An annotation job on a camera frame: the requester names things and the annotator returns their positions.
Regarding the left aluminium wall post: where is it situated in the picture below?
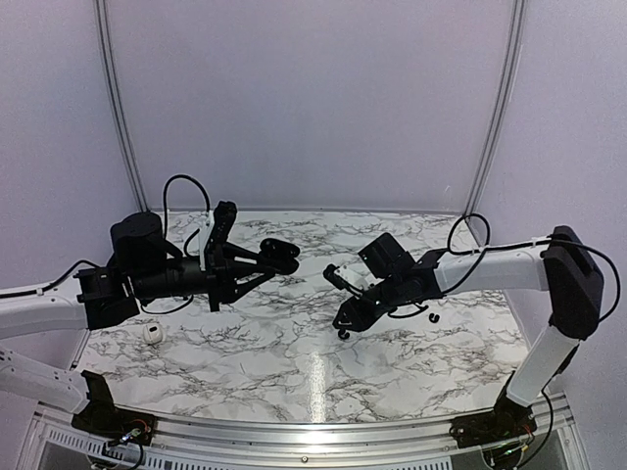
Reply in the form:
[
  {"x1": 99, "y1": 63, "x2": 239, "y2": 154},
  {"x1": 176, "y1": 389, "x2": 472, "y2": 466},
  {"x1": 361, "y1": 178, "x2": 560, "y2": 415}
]
[{"x1": 93, "y1": 0, "x2": 149, "y2": 212}]

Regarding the white earbud charging case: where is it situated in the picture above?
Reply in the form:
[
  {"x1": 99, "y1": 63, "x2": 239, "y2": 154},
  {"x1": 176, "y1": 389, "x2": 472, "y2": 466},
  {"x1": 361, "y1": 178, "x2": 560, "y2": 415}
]
[{"x1": 142, "y1": 323, "x2": 164, "y2": 346}]

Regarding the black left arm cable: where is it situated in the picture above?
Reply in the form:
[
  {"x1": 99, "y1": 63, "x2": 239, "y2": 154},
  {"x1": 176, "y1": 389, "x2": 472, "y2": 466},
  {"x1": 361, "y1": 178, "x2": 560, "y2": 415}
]
[{"x1": 0, "y1": 173, "x2": 212, "y2": 314}]

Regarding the right aluminium wall post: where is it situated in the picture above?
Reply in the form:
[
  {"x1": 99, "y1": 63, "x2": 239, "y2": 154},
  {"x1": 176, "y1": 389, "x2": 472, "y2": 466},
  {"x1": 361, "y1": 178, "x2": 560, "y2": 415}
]
[{"x1": 463, "y1": 0, "x2": 528, "y2": 214}]

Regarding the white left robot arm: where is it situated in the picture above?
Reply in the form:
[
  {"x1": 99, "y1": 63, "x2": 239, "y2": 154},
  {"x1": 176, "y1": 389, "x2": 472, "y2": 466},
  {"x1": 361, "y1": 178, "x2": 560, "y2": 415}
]
[{"x1": 1, "y1": 243, "x2": 297, "y2": 436}]

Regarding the aluminium front rail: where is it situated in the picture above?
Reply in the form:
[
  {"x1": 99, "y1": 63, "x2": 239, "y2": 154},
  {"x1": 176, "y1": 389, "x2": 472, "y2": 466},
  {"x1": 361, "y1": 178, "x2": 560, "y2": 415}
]
[{"x1": 28, "y1": 403, "x2": 574, "y2": 470}]

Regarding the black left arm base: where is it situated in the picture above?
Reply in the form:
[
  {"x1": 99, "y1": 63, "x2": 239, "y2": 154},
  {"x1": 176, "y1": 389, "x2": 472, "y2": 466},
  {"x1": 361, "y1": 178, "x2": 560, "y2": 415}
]
[{"x1": 72, "y1": 370, "x2": 157, "y2": 446}]

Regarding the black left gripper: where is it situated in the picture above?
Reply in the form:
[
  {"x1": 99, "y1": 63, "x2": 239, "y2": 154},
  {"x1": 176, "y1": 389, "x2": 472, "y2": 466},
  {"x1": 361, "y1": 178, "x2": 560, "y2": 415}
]
[{"x1": 131, "y1": 242, "x2": 275, "y2": 312}]

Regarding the black earbud charging case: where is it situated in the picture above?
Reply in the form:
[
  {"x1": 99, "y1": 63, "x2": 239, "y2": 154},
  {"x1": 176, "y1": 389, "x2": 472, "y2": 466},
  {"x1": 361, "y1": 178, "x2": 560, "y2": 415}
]
[{"x1": 260, "y1": 238, "x2": 301, "y2": 275}]

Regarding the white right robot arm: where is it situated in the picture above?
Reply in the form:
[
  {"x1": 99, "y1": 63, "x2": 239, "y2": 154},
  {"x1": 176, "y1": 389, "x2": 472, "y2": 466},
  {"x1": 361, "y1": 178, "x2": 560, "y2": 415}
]
[{"x1": 323, "y1": 225, "x2": 604, "y2": 439}]

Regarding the aluminium wall post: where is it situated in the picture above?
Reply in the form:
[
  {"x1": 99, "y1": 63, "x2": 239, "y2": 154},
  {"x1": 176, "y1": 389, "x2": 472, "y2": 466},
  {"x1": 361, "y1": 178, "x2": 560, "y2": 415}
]
[
  {"x1": 93, "y1": 0, "x2": 149, "y2": 212},
  {"x1": 463, "y1": 0, "x2": 528, "y2": 214}
]

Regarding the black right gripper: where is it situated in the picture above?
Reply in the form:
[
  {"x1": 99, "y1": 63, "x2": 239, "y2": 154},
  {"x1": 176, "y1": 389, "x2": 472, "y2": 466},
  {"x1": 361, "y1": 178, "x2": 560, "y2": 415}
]
[{"x1": 332, "y1": 274, "x2": 406, "y2": 334}]

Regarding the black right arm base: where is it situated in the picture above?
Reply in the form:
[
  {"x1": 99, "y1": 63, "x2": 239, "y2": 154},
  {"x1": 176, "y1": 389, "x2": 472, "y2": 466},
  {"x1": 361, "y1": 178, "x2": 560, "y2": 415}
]
[{"x1": 449, "y1": 391, "x2": 537, "y2": 448}]

